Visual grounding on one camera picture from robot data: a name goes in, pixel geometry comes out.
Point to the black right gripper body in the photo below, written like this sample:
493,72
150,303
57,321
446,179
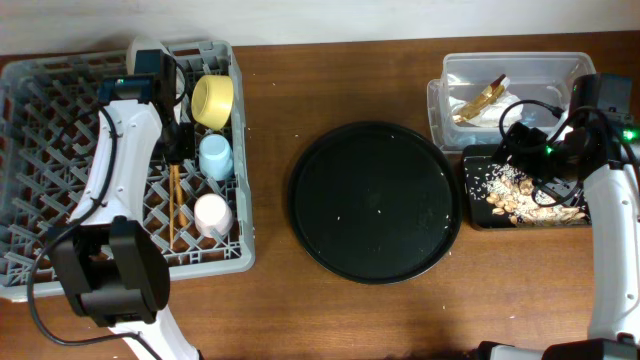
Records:
536,157

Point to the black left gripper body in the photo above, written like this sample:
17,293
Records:
178,141

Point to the wooden chopstick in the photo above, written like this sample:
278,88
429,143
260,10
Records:
171,207
179,195

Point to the light blue plastic cup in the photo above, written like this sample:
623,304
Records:
216,157

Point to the yellow plastic bowl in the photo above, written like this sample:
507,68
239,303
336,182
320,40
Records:
212,101

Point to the pink plastic cup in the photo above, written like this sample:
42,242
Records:
213,215

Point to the nut shells and rice waste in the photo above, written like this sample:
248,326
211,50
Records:
502,197

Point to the white tissue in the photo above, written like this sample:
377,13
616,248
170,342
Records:
489,116

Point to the grey round plate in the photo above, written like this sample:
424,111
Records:
140,43

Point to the brown Nescafe sachet wrapper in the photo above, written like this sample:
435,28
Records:
487,97

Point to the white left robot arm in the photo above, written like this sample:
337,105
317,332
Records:
109,268

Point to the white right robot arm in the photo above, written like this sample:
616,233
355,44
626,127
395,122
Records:
611,189

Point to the grey dishwasher rack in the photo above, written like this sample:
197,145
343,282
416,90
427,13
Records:
48,135

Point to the black rectangular tray bin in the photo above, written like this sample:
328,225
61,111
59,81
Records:
559,190

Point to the clear plastic bin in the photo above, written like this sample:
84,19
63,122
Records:
544,76

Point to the round black tray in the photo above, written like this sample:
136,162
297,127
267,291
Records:
374,203

